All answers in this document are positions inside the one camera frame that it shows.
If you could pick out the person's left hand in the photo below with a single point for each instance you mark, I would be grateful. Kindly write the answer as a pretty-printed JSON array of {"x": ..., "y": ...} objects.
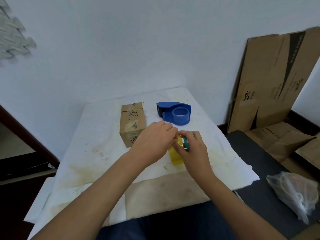
[{"x": 152, "y": 143}]

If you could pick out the person's right hand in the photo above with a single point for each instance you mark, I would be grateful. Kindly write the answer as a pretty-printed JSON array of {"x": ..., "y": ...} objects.
[{"x": 196, "y": 157}]

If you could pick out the person's left fingers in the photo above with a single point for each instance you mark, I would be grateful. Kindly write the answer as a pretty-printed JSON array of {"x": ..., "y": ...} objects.
[{"x": 167, "y": 131}]

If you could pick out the person's right thumb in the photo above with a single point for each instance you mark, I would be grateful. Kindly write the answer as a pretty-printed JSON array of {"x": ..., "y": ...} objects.
[{"x": 178, "y": 147}]

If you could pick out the yellow tape roll teal core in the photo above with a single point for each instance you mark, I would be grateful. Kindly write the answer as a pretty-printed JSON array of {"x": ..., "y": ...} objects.
[{"x": 175, "y": 157}]

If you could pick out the person's left forearm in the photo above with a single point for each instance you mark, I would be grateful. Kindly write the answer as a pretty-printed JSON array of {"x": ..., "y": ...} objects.
[{"x": 100, "y": 194}]

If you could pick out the person's right forearm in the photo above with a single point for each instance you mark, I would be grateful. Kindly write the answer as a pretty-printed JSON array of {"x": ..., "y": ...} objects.
[{"x": 232, "y": 204}]

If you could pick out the blue tape dispenser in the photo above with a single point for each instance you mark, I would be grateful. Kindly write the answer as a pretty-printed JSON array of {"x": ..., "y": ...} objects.
[{"x": 178, "y": 114}]

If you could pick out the small brown cardboard box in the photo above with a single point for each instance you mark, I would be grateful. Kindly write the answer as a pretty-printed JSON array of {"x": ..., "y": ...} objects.
[{"x": 132, "y": 119}]

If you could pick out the stained white cloth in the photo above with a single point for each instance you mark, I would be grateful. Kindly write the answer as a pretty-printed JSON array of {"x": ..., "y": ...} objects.
[{"x": 100, "y": 137}]

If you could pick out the person's blue trousers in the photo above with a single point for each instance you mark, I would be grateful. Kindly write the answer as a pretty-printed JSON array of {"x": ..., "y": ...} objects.
[{"x": 175, "y": 224}]

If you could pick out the black mat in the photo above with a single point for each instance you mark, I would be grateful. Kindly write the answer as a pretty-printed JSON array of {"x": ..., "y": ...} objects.
[{"x": 257, "y": 187}]

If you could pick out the folded brown cardboard sheet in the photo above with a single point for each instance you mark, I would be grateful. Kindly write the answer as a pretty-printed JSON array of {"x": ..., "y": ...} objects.
[{"x": 280, "y": 137}]

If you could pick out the large flattened cardboard black stripe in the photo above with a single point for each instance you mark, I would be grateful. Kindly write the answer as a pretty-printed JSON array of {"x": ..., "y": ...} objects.
[{"x": 270, "y": 79}]

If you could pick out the clear crumpled plastic bag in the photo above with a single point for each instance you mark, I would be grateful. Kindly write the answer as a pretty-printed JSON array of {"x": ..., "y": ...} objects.
[{"x": 292, "y": 192}]

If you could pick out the plain brown cardboard sheet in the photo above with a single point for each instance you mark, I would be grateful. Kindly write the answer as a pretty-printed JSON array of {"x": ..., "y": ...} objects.
[{"x": 308, "y": 152}]

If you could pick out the dark wooden furniture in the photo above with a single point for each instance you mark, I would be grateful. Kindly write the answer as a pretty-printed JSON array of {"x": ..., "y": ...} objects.
[{"x": 17, "y": 177}]

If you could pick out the grey foam puzzle mats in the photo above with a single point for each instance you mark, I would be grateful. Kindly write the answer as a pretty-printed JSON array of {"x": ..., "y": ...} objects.
[{"x": 12, "y": 39}]

